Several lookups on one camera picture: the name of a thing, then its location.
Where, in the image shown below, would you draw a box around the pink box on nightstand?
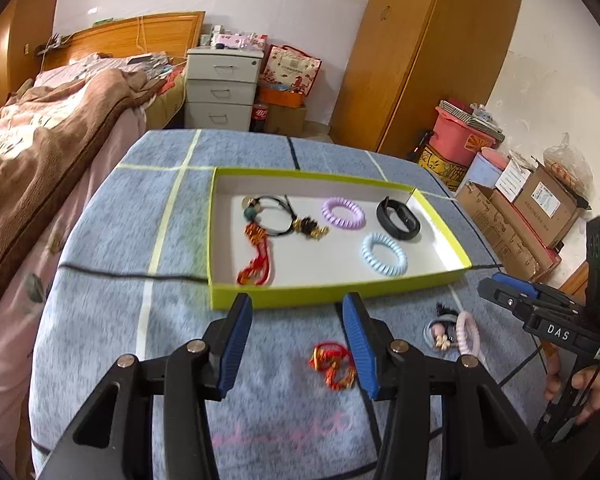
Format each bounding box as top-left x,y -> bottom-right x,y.
200,25 -> 271,51

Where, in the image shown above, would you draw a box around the purple spiral hair tie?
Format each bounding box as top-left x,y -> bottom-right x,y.
321,197 -> 367,231

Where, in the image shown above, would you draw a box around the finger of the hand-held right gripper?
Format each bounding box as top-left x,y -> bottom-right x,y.
477,277 -> 546,321
492,271 -> 588,311

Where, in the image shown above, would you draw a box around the large wooden wardrobe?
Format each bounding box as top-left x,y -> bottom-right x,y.
330,0 -> 526,166

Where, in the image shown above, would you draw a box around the black cord bead bracelet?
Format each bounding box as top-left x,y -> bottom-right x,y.
242,194 -> 301,238

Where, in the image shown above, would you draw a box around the red patterned gift bag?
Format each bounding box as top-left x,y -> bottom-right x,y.
259,45 -> 323,98

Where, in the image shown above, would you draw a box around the labelled cardboard box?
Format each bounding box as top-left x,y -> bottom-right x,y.
512,165 -> 591,248

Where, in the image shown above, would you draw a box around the red cord gold bead bracelet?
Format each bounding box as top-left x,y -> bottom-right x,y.
308,341 -> 358,391

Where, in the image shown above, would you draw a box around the red braided knot bracelet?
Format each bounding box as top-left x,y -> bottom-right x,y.
236,222 -> 277,287

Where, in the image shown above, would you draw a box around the striped flat board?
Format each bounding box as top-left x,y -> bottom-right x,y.
437,100 -> 506,143

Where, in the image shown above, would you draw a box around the bed with brown blanket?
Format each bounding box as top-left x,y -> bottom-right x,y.
0,67 -> 186,331

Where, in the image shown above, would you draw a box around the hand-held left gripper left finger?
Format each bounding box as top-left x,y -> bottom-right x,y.
37,291 -> 254,480

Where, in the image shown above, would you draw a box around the orange box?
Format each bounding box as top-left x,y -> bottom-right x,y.
257,87 -> 306,109

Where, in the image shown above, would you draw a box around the pink lidded box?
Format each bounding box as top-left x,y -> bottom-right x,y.
467,147 -> 508,193

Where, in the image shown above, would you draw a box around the white carton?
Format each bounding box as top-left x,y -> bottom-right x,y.
492,160 -> 533,203

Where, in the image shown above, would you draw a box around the small brown cardboard box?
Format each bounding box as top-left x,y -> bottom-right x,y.
267,105 -> 308,136

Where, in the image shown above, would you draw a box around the pink bedsheet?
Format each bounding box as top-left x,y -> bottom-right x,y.
0,110 -> 148,461

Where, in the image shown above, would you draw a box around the clear plastic bag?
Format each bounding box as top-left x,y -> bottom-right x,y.
544,132 -> 595,196

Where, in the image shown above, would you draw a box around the pink plastic basin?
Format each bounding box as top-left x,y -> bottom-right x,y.
432,105 -> 498,167

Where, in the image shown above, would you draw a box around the light blue spiral hair tie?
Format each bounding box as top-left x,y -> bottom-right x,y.
361,232 -> 408,277

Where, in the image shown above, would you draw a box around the black gold charm bracelet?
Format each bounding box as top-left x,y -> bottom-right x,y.
290,215 -> 331,242

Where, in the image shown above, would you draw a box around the yellow black patterned box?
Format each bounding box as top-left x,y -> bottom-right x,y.
417,142 -> 473,192

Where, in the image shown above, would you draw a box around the large open cardboard box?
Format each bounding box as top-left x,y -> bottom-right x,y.
455,182 -> 563,281

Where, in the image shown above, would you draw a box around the white power strip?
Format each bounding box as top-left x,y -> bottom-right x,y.
35,34 -> 76,56

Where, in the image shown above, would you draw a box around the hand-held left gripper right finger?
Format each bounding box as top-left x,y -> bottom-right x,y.
341,291 -> 553,480

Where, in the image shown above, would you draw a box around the grey nightstand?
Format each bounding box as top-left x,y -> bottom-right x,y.
184,46 -> 265,133

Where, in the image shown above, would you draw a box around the wooden headboard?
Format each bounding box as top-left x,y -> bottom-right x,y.
42,11 -> 206,71

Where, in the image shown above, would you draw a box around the green cardboard box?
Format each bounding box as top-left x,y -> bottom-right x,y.
207,166 -> 473,312

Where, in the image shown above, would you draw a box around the pink spiral hair tie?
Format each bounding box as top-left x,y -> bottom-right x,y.
455,310 -> 482,361

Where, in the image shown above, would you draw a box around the blue checked sheet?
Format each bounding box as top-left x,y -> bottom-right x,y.
30,129 -> 556,480

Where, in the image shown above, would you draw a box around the black wristband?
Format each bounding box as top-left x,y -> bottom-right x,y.
376,196 -> 422,237

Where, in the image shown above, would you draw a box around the narrow wooden wardrobe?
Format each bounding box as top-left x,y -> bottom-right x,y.
0,0 -> 58,116

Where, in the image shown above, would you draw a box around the dark soda bottle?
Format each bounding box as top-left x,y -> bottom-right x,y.
251,102 -> 271,133

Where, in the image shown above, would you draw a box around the black hair ties with charm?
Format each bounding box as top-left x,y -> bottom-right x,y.
422,317 -> 456,356

